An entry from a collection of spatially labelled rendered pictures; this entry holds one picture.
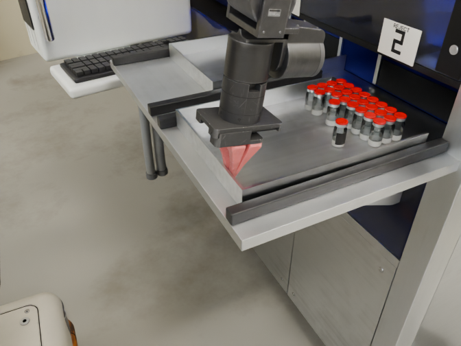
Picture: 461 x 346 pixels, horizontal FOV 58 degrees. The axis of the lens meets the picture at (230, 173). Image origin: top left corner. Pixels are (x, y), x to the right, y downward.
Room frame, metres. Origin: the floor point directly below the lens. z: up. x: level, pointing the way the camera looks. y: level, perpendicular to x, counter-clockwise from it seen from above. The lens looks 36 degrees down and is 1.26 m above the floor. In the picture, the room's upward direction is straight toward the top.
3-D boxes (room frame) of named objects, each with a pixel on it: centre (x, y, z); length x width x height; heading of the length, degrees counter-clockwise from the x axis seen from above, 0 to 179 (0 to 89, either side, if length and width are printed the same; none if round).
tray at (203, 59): (0.98, -0.06, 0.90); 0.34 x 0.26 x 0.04; 117
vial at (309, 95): (0.74, -0.16, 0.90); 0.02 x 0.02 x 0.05
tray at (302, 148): (0.63, -0.11, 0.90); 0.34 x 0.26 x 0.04; 116
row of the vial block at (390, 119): (0.69, -0.23, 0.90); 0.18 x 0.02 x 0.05; 26
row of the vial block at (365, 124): (0.68, -0.21, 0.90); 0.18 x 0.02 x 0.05; 26
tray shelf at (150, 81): (0.80, -0.07, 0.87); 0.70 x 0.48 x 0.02; 27
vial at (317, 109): (0.72, -0.17, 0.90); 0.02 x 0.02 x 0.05
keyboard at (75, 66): (1.20, 0.28, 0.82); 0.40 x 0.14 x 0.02; 124
